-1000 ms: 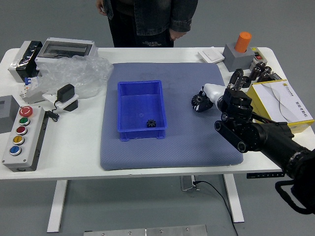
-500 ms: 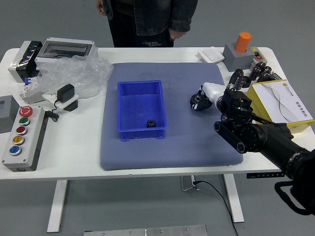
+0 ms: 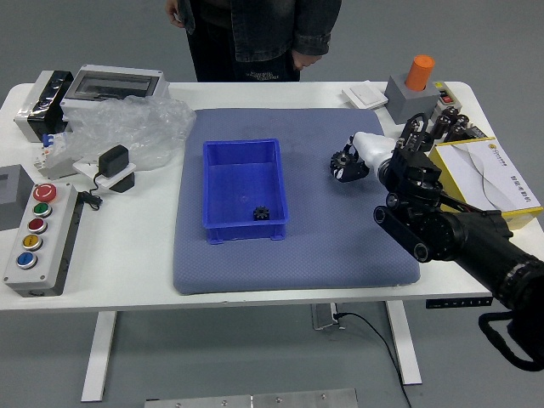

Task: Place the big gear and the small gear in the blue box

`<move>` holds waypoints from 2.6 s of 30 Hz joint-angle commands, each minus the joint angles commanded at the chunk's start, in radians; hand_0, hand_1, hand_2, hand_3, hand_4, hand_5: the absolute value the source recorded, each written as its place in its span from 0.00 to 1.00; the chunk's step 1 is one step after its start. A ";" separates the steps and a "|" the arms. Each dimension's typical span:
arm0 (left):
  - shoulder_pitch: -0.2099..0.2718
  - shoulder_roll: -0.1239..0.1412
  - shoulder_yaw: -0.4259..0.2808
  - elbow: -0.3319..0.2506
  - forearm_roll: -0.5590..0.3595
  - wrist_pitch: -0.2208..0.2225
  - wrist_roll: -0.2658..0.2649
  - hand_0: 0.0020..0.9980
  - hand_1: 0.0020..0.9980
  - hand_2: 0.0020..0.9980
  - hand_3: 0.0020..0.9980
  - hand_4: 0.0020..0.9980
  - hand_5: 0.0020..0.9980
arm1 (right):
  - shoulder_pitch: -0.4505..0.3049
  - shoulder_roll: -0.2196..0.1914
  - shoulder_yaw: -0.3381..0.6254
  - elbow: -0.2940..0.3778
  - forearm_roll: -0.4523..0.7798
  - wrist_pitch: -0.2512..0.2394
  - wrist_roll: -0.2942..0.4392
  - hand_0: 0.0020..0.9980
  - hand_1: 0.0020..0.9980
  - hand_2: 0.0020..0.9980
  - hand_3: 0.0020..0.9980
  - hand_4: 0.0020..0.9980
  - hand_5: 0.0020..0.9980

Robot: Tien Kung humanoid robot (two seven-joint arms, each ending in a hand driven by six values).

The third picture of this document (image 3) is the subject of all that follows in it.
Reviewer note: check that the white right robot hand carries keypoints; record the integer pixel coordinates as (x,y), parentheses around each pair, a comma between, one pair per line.
(374,146)

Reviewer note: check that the person's right hand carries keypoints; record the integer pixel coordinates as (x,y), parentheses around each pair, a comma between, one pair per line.
(174,15)

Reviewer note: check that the person's left hand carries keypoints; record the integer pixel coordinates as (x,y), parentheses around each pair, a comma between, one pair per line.
(304,59)

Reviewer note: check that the big black gear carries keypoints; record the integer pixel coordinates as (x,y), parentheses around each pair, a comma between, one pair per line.
(341,160)

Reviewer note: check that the small black gear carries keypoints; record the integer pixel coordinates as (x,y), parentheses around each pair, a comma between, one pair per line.
(261,213)

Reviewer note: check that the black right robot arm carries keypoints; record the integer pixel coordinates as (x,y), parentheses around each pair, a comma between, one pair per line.
(459,234)

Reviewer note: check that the white distribution box, clear cover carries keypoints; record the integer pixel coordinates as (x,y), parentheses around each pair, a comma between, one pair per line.
(115,83)

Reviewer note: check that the yellow and white cardboard box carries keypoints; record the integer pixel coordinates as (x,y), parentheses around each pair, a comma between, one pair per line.
(493,174)

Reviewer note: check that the blue plastic box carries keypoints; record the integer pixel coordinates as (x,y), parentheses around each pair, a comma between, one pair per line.
(242,183)

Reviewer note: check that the black and white wrapped box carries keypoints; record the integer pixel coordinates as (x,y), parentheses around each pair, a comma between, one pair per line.
(40,106)

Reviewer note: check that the metal box under table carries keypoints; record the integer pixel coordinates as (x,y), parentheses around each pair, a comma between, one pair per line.
(325,316)

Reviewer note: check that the grey box with dark face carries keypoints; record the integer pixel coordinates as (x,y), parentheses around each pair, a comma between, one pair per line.
(13,195)

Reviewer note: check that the grey push-button control box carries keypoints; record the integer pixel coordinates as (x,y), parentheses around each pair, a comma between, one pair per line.
(40,251)

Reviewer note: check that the person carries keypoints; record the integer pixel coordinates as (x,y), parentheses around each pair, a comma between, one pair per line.
(255,38)

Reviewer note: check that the grey square block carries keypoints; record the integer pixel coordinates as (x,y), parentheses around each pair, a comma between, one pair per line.
(410,102)

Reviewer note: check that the dark cylindrical capacitor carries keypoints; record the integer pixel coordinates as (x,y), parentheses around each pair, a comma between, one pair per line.
(455,132)
(450,114)
(441,126)
(462,120)

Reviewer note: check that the orange cylinder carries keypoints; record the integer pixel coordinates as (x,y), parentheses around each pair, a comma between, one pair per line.
(419,72)

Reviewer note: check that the black flat component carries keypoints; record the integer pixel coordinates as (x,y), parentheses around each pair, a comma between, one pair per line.
(475,132)

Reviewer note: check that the clear crumpled plastic bag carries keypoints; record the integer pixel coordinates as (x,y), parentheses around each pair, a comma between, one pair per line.
(136,123)

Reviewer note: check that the blue-grey padded mat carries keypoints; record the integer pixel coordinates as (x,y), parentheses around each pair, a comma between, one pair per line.
(319,255)

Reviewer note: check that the black power adapter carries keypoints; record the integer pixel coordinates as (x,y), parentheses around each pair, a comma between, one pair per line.
(113,160)

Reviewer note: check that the white socket panel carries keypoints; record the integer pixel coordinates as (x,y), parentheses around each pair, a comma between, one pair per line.
(123,180)

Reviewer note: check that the black table control panel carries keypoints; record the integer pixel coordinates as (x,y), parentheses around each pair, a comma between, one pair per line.
(459,302)

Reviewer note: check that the white circuit breaker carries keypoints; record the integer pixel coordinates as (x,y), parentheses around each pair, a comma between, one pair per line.
(53,157)

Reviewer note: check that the white table leg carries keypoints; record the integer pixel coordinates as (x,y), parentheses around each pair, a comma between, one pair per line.
(100,357)
(404,344)

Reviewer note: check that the grey metal plate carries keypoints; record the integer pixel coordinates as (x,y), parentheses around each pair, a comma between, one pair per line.
(255,399)

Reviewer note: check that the white wall switch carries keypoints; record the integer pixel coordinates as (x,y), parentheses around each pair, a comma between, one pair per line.
(365,95)

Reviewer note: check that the white switch box, red button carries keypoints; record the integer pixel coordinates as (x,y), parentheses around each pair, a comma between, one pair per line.
(446,98)

